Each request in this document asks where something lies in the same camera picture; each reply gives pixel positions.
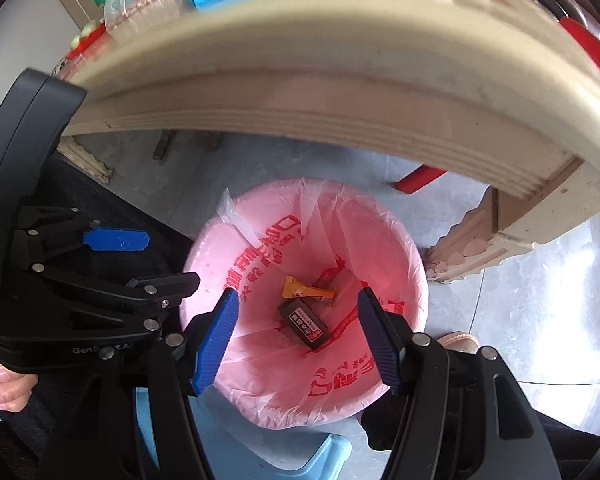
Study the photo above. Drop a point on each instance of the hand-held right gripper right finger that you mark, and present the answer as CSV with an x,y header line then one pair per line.
x,y
380,345

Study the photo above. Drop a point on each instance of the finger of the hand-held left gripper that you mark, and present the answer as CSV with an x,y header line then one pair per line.
x,y
115,240
170,285

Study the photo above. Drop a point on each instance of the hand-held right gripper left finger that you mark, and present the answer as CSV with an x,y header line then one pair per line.
x,y
215,345

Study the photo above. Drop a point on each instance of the pink trash bin with liner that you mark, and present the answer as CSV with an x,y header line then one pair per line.
x,y
280,365

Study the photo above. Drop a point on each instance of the person's left hand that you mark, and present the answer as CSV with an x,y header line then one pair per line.
x,y
10,390

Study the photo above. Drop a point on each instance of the black red label packet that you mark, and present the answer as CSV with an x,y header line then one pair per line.
x,y
305,322

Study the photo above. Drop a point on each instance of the person's pink shoe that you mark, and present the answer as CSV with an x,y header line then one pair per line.
x,y
460,341

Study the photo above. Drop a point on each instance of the orange snack wrapper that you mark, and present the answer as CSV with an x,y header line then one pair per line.
x,y
300,290

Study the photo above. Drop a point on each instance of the light blue plastic stool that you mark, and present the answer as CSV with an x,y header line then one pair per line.
x,y
305,460

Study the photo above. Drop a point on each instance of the clear bag of peanuts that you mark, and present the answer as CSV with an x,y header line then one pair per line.
x,y
140,5

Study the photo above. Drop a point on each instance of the person's right leg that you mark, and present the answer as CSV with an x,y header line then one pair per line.
x,y
565,440

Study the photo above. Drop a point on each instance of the beige patterned table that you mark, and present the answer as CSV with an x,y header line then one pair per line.
x,y
330,85

